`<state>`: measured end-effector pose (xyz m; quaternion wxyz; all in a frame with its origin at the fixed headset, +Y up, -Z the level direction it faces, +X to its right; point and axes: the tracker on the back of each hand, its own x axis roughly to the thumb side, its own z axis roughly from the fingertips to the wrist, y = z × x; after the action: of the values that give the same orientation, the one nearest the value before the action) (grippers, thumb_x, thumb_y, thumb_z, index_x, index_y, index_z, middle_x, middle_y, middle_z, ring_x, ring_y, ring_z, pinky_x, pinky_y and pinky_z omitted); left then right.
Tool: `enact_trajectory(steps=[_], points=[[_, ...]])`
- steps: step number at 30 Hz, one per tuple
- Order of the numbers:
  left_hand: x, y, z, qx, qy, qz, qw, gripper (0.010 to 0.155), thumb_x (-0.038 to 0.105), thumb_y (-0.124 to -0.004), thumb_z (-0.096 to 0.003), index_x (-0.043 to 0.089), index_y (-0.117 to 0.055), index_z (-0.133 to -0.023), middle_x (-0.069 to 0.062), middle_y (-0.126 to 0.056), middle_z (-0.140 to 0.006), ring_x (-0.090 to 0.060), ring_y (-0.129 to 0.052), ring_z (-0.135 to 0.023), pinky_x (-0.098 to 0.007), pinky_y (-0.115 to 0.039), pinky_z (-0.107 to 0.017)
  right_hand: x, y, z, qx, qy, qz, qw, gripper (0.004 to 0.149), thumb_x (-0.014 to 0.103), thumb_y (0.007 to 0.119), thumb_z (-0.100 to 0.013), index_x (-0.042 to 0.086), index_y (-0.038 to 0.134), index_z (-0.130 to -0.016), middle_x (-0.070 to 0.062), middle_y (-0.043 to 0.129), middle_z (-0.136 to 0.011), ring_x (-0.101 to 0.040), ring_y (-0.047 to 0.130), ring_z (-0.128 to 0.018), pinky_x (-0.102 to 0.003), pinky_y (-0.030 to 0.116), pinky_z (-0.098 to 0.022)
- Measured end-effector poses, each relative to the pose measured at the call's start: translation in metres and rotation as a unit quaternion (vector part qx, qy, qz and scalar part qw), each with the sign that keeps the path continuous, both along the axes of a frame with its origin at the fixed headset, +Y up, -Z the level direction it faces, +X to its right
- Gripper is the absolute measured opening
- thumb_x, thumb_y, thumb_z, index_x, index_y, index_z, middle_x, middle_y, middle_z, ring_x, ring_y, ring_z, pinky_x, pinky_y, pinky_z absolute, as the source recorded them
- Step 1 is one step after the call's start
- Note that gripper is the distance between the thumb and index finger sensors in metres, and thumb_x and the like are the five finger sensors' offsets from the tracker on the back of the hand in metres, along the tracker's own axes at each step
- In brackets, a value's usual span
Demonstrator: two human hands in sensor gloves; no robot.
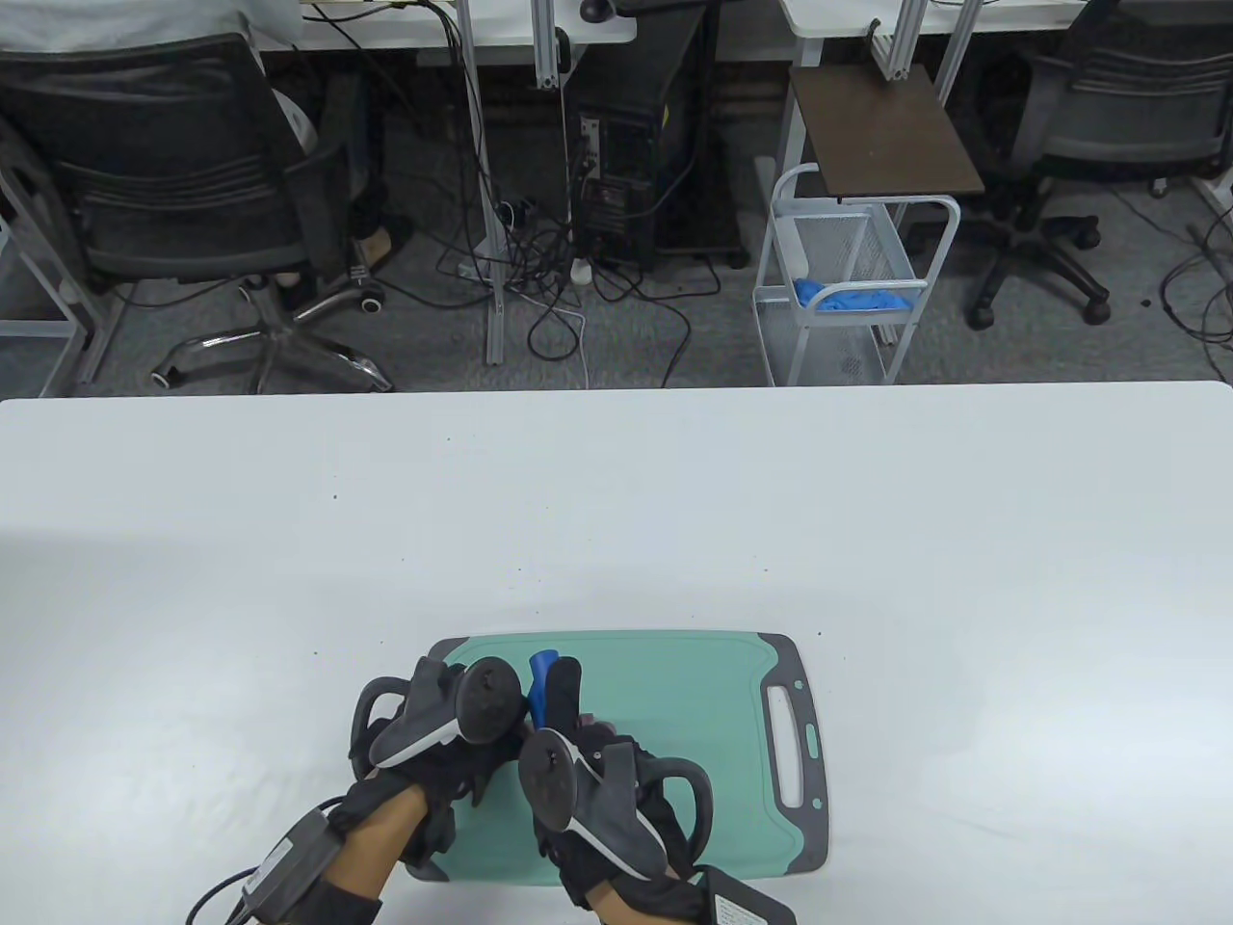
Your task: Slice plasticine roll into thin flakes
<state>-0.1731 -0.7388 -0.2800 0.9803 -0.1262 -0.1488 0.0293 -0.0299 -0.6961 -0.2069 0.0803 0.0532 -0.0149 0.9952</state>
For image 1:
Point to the person's right hand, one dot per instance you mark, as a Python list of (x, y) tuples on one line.
[(565, 684)]

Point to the person's left hand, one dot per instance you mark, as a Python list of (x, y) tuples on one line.
[(453, 771)]

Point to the blue plastic scraper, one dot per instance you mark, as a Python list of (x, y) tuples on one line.
[(541, 665)]

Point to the person's left forearm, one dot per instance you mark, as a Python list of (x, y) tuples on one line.
[(376, 853)]

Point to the person's right forearm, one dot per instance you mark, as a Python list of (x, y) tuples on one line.
[(626, 911)]

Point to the green cutting board grey rim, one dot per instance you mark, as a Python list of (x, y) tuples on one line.
[(713, 694)]

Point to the blue cloth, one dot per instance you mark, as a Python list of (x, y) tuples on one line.
[(848, 299)]

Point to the black computer tower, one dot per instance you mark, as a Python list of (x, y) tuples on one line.
[(616, 173)]

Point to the tall aluminium profile upright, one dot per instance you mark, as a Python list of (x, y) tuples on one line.
[(482, 145)]

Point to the black mesh chair chrome base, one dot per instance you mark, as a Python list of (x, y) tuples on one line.
[(173, 212)]

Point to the brown wooden board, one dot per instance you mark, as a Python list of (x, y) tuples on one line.
[(886, 135)]

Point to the white desk with mouse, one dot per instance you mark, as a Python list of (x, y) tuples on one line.
[(405, 29)]

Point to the black computer mouse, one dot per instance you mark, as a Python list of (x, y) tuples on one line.
[(597, 10)]

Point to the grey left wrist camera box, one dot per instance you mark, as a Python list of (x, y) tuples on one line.
[(289, 858)]

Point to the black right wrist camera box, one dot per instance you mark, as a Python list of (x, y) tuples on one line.
[(742, 901)]

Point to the white metal frame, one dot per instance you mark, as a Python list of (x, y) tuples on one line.
[(58, 299)]

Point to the aluminium profile post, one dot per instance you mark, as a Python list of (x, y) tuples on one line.
[(956, 48), (551, 48), (901, 39)]

